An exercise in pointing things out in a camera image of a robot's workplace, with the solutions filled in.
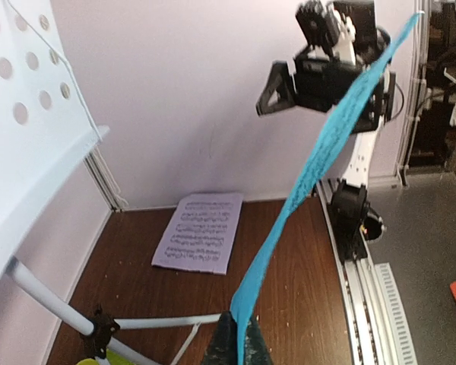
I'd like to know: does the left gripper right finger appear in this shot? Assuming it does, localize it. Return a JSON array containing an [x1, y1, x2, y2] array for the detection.
[[243, 316, 274, 365]]

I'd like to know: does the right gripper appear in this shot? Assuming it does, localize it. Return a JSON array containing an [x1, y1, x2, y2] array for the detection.
[[255, 53, 359, 116]]

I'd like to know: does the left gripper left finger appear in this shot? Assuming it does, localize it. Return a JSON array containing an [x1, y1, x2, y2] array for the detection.
[[201, 311, 238, 365]]

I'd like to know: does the blue sheet music page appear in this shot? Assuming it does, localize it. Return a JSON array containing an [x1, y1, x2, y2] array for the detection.
[[230, 11, 424, 364]]

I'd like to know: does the white music stand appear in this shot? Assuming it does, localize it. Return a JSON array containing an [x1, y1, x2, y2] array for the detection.
[[0, 1, 219, 364]]

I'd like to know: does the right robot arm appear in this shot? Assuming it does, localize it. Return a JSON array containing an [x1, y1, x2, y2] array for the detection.
[[256, 1, 399, 262]]

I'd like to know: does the green plastic plate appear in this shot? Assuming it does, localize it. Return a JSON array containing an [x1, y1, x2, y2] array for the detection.
[[106, 349, 135, 365]]

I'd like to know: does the purple sheet music page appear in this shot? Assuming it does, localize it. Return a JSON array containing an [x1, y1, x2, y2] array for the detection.
[[151, 192, 243, 275]]

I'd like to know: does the green plastic bowl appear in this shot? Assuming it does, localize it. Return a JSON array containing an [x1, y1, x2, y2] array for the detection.
[[76, 358, 109, 365]]

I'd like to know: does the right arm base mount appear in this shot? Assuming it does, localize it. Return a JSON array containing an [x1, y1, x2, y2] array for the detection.
[[327, 179, 385, 264]]

